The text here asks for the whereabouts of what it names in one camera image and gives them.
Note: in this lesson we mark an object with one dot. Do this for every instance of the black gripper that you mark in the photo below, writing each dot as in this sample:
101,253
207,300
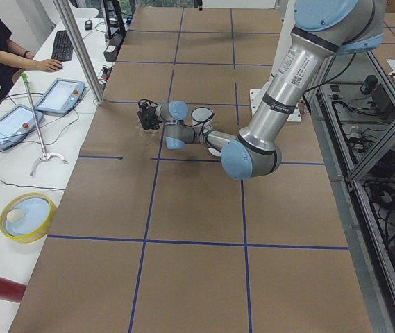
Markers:
149,114

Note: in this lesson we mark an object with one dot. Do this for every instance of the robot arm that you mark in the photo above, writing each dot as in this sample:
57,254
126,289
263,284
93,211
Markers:
321,29

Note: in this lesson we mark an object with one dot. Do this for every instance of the operator hand on mouse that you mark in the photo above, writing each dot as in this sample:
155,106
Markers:
48,65

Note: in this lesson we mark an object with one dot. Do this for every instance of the white enamel mug blue rim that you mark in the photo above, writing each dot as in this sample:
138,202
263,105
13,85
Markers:
202,118

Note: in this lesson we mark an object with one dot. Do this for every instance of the white ceramic lid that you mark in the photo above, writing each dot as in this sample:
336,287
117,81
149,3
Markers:
214,152

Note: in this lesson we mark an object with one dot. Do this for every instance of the black box with label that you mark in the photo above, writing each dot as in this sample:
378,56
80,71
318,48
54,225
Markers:
113,47

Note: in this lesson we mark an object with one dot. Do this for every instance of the far teach pendant tablet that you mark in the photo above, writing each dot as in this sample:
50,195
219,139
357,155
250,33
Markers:
61,96

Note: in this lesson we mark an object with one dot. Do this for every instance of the teach pendant tablet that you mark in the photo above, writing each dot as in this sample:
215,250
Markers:
61,96
15,125

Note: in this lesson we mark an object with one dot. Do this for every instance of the metal reacher grabber stick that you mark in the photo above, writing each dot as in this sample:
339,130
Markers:
46,156

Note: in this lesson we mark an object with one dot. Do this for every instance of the black keyboard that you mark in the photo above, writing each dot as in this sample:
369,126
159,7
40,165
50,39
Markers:
62,47

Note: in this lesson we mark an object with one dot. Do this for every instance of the near teach pendant tablet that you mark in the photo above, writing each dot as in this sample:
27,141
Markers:
15,125

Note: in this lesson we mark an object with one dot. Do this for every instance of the yellow tape roll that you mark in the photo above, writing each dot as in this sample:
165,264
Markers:
27,218

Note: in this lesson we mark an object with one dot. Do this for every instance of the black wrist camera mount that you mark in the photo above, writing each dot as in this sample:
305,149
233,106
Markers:
145,104

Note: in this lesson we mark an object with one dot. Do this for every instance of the aluminium frame post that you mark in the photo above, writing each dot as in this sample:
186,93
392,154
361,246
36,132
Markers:
69,21

